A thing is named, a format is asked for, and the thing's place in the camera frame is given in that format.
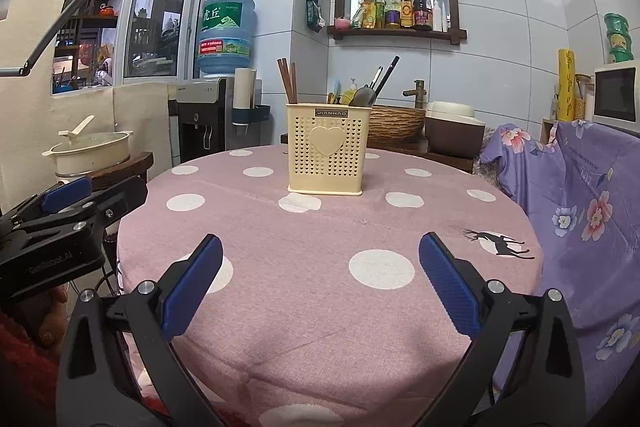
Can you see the glass jar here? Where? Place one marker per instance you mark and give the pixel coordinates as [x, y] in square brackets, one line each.
[585, 99]

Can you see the white squeeze bottle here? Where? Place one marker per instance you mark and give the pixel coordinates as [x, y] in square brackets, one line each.
[439, 19]

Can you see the cream cloth cover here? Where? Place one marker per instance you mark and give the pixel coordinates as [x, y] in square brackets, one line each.
[30, 107]

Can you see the brown and cream box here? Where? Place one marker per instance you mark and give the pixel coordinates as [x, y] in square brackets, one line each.
[455, 132]

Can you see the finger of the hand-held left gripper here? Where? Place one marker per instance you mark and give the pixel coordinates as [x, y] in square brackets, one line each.
[65, 197]
[120, 202]

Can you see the white microwave oven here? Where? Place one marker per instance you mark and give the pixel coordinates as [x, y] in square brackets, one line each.
[617, 92]

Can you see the purple floral cloth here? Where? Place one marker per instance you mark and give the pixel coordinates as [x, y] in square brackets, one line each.
[590, 187]

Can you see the green hanging packet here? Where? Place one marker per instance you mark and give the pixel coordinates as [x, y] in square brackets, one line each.
[315, 14]

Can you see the white paper cup tube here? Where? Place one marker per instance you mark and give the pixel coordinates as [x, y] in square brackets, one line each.
[245, 89]

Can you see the yellow food packet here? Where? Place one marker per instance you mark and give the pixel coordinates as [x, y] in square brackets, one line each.
[364, 14]

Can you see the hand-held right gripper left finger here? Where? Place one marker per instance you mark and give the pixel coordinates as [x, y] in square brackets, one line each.
[192, 287]

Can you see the blue water bottle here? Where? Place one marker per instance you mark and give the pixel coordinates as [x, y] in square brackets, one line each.
[225, 32]

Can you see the matte grey spoon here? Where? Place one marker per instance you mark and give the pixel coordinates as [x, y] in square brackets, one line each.
[357, 98]

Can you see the purple label bottle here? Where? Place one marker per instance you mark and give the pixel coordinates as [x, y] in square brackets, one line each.
[393, 12]

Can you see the yellow label bottle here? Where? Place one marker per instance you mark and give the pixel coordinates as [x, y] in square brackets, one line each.
[406, 12]

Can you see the black chopstick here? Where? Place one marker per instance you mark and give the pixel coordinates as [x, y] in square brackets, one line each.
[387, 77]
[375, 79]

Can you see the cluttered wooden shelf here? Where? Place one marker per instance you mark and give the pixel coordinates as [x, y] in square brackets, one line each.
[85, 52]

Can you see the cream perforated utensil holder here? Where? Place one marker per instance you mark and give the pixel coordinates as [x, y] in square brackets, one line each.
[327, 152]

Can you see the cream cooking pot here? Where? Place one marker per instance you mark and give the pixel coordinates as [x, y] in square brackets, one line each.
[90, 154]

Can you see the water dispenser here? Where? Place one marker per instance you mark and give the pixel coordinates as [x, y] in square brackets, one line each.
[200, 127]

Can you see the green cap oil bottle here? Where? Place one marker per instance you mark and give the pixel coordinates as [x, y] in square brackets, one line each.
[380, 13]

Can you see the person's left hand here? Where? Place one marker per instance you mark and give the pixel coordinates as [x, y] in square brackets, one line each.
[47, 322]

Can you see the pink polka dot tablecloth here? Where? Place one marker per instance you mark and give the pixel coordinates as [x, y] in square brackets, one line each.
[310, 297]

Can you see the yellow wrapped roll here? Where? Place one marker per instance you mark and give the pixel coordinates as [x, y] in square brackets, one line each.
[567, 84]

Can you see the wicker wash basin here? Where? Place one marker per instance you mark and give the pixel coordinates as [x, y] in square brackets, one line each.
[400, 124]

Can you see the small wooden box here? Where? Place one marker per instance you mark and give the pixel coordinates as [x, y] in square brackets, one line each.
[549, 129]

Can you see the blue and yellow brush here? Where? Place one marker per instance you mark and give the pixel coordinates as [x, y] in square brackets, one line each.
[335, 94]

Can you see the sliding glass window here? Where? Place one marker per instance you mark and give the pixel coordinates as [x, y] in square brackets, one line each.
[155, 22]

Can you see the small pink pot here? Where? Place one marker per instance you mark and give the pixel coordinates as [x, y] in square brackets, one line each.
[342, 24]

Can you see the white ladle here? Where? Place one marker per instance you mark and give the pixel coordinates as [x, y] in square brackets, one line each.
[75, 129]

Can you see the dark soy sauce bottle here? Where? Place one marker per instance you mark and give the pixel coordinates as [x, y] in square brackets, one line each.
[422, 9]

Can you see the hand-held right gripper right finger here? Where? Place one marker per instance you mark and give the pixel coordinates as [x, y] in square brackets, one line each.
[450, 287]

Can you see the brass faucet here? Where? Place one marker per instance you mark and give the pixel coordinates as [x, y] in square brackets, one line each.
[419, 94]

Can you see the person's left forearm red sleeve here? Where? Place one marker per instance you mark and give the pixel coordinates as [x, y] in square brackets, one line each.
[22, 372]

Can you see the teal cup holder tray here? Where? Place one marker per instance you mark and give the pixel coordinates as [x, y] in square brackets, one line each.
[252, 114]

